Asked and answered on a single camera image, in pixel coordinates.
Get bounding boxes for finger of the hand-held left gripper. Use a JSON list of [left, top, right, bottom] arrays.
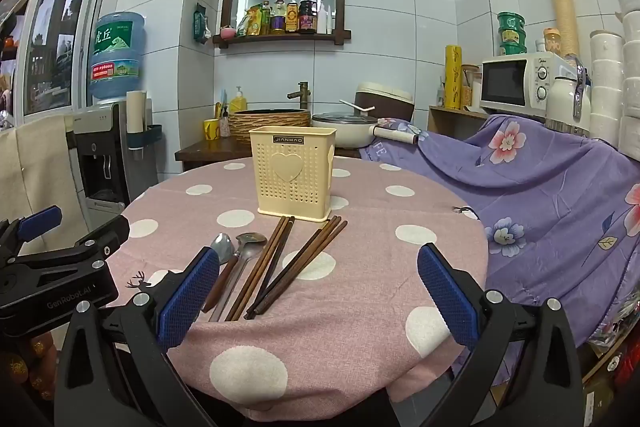
[[0, 205, 63, 260], [7, 214, 131, 275]]

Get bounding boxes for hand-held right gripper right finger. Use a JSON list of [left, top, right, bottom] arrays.
[[416, 243, 585, 427]]

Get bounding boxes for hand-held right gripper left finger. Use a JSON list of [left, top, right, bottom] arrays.
[[54, 246, 221, 427]]

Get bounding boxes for brown wooden chopstick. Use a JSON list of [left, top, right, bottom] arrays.
[[246, 216, 335, 319], [231, 216, 292, 322], [257, 219, 349, 312], [225, 216, 287, 322], [251, 215, 342, 315]]

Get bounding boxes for black chopstick gold band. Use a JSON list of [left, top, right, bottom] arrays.
[[257, 217, 297, 295], [243, 228, 325, 320]]

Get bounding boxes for translucent plastic spoon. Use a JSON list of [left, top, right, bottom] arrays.
[[207, 232, 268, 323]]

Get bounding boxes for beige perforated utensil holder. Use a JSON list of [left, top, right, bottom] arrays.
[[248, 126, 337, 222]]

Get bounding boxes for person's left hand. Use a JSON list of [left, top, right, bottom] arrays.
[[0, 332, 56, 403]]

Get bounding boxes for beige cloth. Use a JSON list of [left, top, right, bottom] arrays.
[[0, 117, 88, 238]]

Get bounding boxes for grey water dispenser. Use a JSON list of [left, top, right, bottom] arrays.
[[65, 102, 131, 218]]

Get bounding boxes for purple floral cloth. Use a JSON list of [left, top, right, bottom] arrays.
[[360, 114, 640, 388]]

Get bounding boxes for woven pattern sink basin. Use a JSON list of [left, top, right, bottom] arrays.
[[229, 108, 312, 145]]

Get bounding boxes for light wooden shelf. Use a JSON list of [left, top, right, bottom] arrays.
[[428, 105, 488, 140]]

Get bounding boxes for white framed window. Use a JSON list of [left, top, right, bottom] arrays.
[[15, 0, 108, 122]]

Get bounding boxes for blue water jug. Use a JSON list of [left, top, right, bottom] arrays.
[[89, 12, 147, 102]]

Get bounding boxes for cream electric pot glass lid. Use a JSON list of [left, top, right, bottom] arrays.
[[311, 111, 420, 150]]

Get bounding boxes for brown and cream rice cooker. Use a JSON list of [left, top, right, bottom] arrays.
[[355, 82, 416, 125]]

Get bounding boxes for glass jar with grains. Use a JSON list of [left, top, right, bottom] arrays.
[[461, 64, 481, 105]]

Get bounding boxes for yellow wrap roll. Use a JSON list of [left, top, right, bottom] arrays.
[[445, 45, 462, 110]]

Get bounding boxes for white electric kettle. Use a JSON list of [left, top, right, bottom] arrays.
[[545, 62, 593, 138]]

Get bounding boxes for green hanging packet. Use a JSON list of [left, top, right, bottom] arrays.
[[192, 3, 213, 44]]

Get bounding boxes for brass faucet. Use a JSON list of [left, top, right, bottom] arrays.
[[286, 82, 312, 110]]

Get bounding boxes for white microwave oven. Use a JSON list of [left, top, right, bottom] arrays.
[[479, 52, 576, 120]]

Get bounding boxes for yellow seasoning packets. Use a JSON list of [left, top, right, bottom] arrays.
[[237, 4, 263, 36]]

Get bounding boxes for stacks of white paper bowls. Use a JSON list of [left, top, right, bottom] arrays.
[[589, 0, 640, 152]]

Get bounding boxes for large dark sauce bottle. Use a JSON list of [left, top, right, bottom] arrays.
[[298, 0, 318, 34]]

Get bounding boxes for tall stack of paper cups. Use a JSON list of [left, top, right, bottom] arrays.
[[544, 0, 581, 58]]

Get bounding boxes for dark blue wall holder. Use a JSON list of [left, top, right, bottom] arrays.
[[125, 124, 163, 152]]

